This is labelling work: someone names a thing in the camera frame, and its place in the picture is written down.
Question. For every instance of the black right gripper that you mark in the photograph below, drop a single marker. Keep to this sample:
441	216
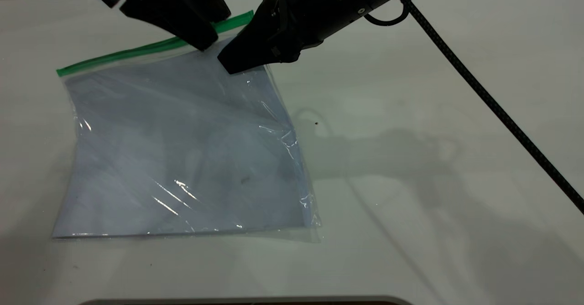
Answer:
319	8

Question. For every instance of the clear plastic bag green zip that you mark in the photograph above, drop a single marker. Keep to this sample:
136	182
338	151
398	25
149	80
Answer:
182	136

